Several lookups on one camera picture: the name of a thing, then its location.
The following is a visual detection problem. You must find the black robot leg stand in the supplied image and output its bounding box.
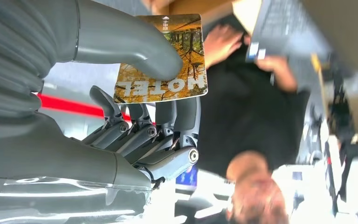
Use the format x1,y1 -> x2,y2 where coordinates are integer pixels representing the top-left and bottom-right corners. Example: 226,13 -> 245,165
323,139 -> 341,217
339,143 -> 358,203

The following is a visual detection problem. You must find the person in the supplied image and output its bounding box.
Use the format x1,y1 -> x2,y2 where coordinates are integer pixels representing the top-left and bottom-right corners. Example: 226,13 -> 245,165
197,14 -> 311,224

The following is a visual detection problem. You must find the grey laptop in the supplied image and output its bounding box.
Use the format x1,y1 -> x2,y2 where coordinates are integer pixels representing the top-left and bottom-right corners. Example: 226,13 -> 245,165
233,0 -> 334,92

